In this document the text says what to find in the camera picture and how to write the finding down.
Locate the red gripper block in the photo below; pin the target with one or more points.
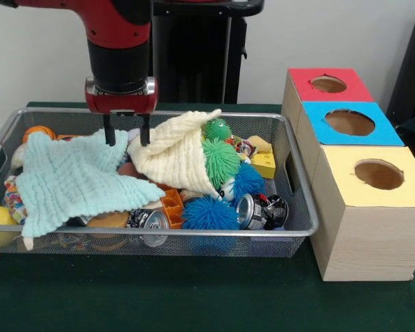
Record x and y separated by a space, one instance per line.
121 102

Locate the cream waffle cloth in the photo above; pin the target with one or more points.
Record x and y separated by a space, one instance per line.
173 155

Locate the light blue waffle cloth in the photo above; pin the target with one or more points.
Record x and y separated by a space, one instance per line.
72 173

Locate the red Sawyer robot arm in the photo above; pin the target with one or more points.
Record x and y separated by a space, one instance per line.
117 20

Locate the wooden box with three holes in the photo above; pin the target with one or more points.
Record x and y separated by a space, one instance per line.
366 242

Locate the orange toy basketball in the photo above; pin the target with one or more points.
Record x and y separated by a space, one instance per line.
38 133

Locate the small green spiky ball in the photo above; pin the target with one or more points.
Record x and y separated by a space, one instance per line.
217 128

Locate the large green spiky ball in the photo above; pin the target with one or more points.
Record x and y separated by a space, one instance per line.
221 162

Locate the blue spiky rubber ball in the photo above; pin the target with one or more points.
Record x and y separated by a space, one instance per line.
245 181
211 214

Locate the yellow cheese toy block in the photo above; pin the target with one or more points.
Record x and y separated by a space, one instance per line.
264 166

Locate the crushed black drink can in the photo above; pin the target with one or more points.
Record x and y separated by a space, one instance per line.
263 211

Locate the black upright panel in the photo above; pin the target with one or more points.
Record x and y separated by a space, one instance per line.
411 69

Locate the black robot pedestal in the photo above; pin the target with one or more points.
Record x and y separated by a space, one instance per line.
200 69

